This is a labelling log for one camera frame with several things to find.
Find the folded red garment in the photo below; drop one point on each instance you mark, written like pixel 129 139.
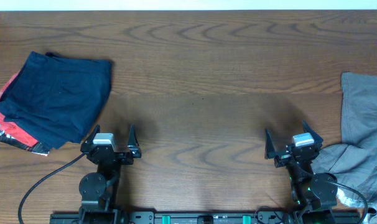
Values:
pixel 11 128

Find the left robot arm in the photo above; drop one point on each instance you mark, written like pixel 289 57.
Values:
pixel 99 189

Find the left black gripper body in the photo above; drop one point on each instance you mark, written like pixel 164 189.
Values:
pixel 123 160

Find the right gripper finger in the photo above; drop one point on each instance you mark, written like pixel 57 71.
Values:
pixel 270 152
pixel 307 129

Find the grey shorts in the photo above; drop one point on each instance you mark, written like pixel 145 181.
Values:
pixel 354 160

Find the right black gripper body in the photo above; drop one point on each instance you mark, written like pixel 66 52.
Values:
pixel 283 160

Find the folded navy blue garment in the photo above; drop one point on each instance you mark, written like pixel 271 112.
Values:
pixel 56 99

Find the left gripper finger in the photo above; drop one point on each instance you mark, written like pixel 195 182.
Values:
pixel 95 131
pixel 133 144

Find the black printed garment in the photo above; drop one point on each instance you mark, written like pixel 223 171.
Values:
pixel 37 148

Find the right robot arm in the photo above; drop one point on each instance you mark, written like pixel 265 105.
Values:
pixel 314 194

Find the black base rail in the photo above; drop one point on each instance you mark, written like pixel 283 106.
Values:
pixel 259 217

